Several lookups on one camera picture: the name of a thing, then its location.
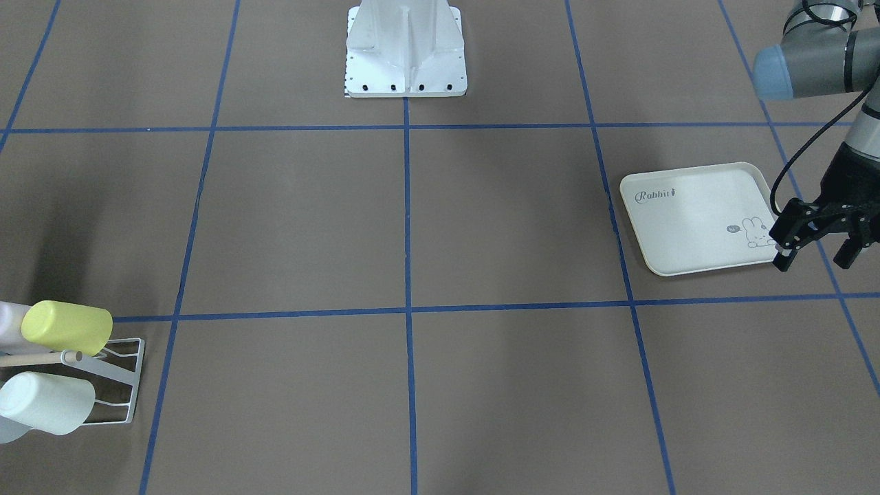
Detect yellow plastic cup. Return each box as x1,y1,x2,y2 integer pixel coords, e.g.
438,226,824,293
20,300,113,356

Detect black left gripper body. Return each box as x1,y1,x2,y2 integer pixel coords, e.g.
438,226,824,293
770,143,879,251

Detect grey plastic cup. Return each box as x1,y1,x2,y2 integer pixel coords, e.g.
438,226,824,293
0,416,32,444

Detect cream plastic tray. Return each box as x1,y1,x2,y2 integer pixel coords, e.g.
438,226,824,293
619,161,778,278

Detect cream plastic cup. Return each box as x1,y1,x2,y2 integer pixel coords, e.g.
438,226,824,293
1,371,96,436

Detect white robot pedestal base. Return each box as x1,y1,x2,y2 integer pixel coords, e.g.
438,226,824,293
344,1,468,98

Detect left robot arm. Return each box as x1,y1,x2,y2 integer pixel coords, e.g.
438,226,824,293
752,1,879,272

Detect white wire cup rack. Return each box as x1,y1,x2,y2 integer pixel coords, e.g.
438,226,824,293
1,338,146,426

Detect pink plastic cup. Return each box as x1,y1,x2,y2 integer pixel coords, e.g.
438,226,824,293
1,301,40,354

